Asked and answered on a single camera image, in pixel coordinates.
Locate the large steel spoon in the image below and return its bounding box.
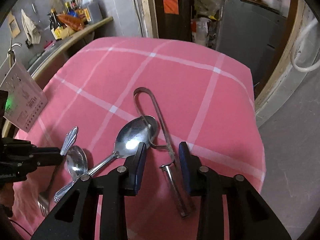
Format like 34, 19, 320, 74
53, 115, 158, 203

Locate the steel fork scalloped handle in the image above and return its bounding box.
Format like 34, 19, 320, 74
36, 126, 79, 217

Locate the white perforated utensil holder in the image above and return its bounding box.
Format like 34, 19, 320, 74
1, 61, 48, 132

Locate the small steel spoon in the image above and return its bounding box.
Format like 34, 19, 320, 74
66, 145, 88, 181

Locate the pink checked tablecloth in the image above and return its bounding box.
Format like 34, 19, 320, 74
11, 36, 266, 240

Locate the chrome faucet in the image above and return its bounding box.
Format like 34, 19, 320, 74
8, 42, 22, 62

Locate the beige hanging cloth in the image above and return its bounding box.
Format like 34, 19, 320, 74
21, 9, 41, 44

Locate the dark soy sauce bottle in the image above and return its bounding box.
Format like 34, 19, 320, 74
49, 9, 66, 41

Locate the grey small refrigerator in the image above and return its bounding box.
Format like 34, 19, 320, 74
215, 0, 286, 85

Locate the orange snack packet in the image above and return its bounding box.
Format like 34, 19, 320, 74
57, 14, 85, 31

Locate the yellow labelled sauce bottle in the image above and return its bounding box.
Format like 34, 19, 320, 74
75, 0, 88, 25

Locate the dark vinegar jug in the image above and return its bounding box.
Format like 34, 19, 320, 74
82, 0, 103, 24

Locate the wooden handled grater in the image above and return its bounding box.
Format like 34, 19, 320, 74
7, 11, 21, 38

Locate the white hose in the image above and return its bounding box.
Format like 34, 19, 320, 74
290, 17, 320, 73

